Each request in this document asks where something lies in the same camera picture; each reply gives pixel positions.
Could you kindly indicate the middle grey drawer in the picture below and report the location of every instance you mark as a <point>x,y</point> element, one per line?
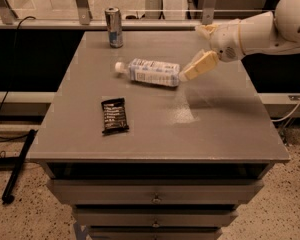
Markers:
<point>155,217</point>

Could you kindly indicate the black rod on floor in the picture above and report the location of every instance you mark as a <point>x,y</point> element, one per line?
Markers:
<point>7,197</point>

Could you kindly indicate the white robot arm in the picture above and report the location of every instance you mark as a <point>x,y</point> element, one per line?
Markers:
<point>271,33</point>

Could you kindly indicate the silver energy drink can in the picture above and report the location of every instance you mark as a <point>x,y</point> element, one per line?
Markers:
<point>114,26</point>

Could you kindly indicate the grey drawer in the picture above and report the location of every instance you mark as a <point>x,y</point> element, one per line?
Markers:
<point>155,217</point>
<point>154,192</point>
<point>128,233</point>

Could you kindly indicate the bottom grey drawer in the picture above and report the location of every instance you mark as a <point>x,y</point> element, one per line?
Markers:
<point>128,233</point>

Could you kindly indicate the blue plastic water bottle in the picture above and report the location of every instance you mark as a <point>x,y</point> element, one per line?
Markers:
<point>150,72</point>

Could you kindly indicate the grey drawer cabinet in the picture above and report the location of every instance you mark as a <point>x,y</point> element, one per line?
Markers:
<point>212,128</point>

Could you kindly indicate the top grey drawer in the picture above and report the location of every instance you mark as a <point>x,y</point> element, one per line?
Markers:
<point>154,192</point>

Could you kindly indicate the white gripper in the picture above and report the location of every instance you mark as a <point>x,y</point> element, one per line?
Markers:
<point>224,44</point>

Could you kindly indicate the black snack bar wrapper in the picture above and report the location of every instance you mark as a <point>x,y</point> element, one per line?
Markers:
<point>114,115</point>

